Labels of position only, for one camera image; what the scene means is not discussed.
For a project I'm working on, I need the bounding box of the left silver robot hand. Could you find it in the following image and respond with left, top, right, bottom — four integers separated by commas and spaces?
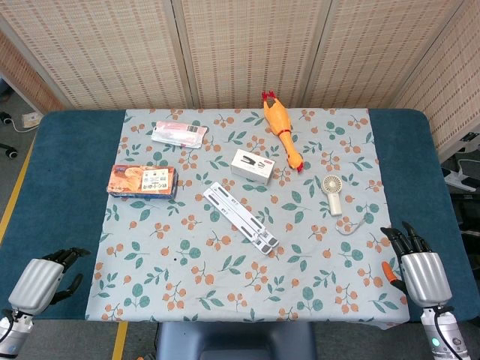
7, 247, 92, 315

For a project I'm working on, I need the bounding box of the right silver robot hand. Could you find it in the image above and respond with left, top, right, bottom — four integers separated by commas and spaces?
379, 220, 454, 311

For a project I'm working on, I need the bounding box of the white handheld fan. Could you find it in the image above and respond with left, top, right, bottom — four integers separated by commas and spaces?
322, 175, 344, 217

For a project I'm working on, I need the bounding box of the dark robot base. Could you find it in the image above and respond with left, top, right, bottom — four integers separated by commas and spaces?
154, 320, 317, 360

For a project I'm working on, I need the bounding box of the white power strip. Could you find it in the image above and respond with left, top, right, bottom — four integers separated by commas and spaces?
440, 158, 480, 194

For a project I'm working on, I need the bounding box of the orange snack box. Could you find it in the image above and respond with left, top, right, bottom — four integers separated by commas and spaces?
106, 164, 179, 200

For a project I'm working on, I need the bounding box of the floral tablecloth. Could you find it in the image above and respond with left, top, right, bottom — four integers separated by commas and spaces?
85, 108, 410, 330

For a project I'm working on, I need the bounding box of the white folding laptop stand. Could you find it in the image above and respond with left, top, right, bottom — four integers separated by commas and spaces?
202, 181, 280, 257

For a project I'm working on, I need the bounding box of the white stapler box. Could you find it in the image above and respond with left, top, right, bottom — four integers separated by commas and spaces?
229, 148, 276, 186

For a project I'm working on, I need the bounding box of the pink plastic package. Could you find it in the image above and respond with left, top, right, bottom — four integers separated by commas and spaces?
150, 120, 209, 149

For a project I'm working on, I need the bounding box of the orange rubber chicken toy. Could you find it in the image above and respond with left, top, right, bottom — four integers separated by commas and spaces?
261, 90, 305, 173

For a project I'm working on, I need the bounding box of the woven folding screen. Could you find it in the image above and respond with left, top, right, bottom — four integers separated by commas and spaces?
0, 0, 480, 163

